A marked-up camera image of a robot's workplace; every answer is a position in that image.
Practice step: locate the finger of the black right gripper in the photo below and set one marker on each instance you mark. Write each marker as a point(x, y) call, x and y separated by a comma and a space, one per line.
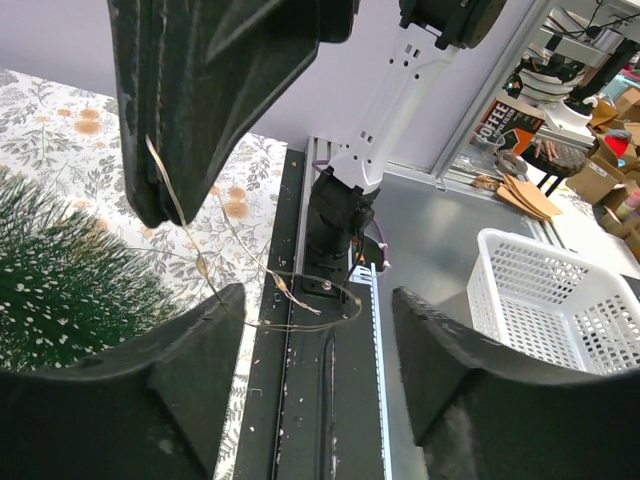
point(195, 76)

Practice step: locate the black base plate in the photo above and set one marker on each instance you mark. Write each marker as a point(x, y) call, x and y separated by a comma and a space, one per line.
point(312, 403)

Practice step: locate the coffee filter box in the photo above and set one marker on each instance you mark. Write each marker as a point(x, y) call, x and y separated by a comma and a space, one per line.
point(509, 123)

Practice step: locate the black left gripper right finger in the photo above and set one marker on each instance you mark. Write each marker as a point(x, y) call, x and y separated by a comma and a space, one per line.
point(481, 410)

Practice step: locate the white plastic basket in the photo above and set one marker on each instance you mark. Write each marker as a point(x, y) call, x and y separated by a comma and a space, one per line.
point(553, 305)

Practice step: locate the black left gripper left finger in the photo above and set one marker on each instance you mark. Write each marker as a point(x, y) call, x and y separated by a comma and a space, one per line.
point(151, 408)

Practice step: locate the aluminium frame post right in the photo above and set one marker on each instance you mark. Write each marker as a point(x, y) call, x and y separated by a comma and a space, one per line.
point(510, 35)

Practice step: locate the thin gold ribbon loop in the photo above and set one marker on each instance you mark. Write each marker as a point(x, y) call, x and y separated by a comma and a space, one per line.
point(230, 237)

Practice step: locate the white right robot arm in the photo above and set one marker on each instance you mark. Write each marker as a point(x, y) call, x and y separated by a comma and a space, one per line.
point(431, 33)

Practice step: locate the cardboard boxes clutter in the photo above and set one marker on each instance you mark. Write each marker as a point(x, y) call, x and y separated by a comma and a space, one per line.
point(610, 180)

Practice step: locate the small green christmas tree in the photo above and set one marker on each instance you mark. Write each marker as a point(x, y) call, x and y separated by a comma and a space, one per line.
point(69, 287)

